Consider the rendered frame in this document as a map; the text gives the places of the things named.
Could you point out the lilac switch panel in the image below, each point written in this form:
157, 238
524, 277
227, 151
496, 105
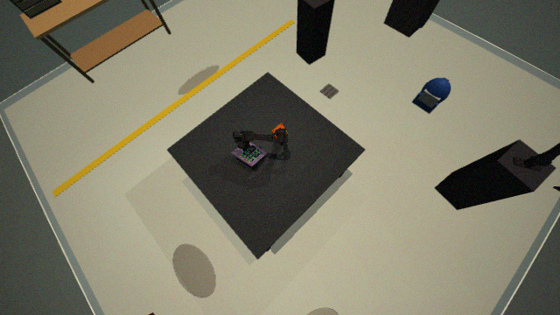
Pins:
250, 158

